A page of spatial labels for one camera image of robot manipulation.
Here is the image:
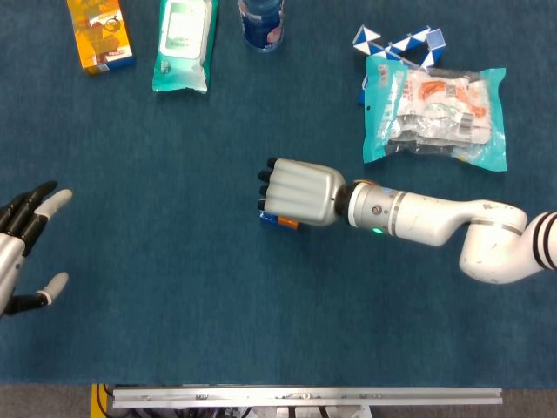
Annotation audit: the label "tangled dark cables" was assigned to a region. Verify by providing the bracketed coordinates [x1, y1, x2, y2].
[138, 407, 245, 418]

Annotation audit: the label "blue plastic drink bottle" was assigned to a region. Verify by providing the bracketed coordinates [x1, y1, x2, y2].
[237, 0, 286, 53]

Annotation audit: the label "blue four-stud building block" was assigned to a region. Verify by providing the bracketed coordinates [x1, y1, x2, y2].
[259, 212, 301, 232]

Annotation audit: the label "green wet wipes pack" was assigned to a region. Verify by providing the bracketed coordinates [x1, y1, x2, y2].
[151, 0, 218, 95]

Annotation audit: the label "yellow frame part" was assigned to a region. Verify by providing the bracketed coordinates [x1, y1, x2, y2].
[90, 382, 115, 418]

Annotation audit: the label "blue white snake puzzle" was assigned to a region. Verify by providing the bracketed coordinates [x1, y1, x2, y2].
[352, 24, 447, 105]

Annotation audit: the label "orange yellow drink carton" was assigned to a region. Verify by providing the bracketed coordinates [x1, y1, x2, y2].
[65, 0, 137, 77]

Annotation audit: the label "teal clear snack bag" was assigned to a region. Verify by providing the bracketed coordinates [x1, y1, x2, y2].
[362, 55, 508, 173]

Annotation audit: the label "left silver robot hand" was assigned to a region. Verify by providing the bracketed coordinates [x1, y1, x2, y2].
[0, 180, 74, 317]

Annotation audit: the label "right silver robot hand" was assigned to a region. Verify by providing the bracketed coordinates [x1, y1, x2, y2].
[257, 157, 348, 228]

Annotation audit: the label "teal felt table cloth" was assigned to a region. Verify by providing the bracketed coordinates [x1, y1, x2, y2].
[0, 0, 557, 387]

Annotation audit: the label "aluminium profile rail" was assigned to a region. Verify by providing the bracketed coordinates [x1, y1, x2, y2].
[111, 387, 504, 409]

